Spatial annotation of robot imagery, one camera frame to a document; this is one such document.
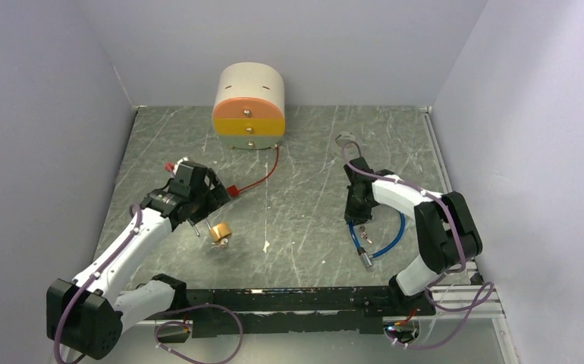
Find blue cable lock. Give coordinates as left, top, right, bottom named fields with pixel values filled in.
left=346, top=213, right=407, bottom=270

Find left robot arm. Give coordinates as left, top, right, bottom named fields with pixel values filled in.
left=46, top=158, right=231, bottom=363

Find brass padlock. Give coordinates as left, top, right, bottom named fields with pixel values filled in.
left=203, top=219, right=233, bottom=243

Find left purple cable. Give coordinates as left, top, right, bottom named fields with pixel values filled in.
left=53, top=203, right=145, bottom=364

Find beige drawer cabinet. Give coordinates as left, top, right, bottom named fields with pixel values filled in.
left=212, top=62, right=286, bottom=150

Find red cable lock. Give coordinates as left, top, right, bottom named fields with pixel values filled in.
left=225, top=146, right=281, bottom=198

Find purple cable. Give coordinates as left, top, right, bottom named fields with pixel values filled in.
left=341, top=140, right=495, bottom=312
left=53, top=203, right=145, bottom=364

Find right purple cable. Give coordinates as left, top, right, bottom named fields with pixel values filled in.
left=341, top=140, right=495, bottom=312

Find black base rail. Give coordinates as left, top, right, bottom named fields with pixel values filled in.
left=173, top=286, right=435, bottom=338

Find padlock keys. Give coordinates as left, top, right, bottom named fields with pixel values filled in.
left=212, top=238, right=229, bottom=249

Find blue lock keys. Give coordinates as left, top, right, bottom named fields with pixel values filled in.
left=359, top=225, right=372, bottom=244

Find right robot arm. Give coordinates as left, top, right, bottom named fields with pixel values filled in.
left=344, top=157, right=483, bottom=315

